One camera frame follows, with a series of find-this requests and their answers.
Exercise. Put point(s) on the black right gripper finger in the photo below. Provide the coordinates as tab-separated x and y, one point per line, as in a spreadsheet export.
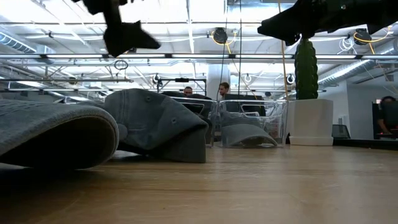
292	40
286	23

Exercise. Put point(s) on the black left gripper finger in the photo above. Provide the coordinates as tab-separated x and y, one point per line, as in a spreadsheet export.
124	42
136	28

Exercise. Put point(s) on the blue-grey baseball cap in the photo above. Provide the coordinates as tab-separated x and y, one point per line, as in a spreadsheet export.
46	115
149	124
245	135

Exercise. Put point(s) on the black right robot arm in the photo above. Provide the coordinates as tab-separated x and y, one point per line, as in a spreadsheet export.
373	14

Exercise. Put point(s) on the black monitor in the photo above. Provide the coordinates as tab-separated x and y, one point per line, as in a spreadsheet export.
245	97

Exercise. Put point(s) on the person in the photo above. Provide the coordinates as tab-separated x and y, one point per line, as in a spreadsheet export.
188	91
224	89
387	118

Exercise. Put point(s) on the white plant pot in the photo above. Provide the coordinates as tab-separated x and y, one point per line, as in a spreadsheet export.
311	121

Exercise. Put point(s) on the clear plastic bin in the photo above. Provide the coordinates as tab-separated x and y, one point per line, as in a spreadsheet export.
213	137
280	124

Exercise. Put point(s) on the silver ventilation duct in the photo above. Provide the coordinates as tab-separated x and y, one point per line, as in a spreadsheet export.
345	72

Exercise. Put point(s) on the black frame stand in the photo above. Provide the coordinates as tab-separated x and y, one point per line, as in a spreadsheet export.
182	80

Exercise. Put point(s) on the long ceiling light rail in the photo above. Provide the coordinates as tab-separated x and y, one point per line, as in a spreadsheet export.
202	56

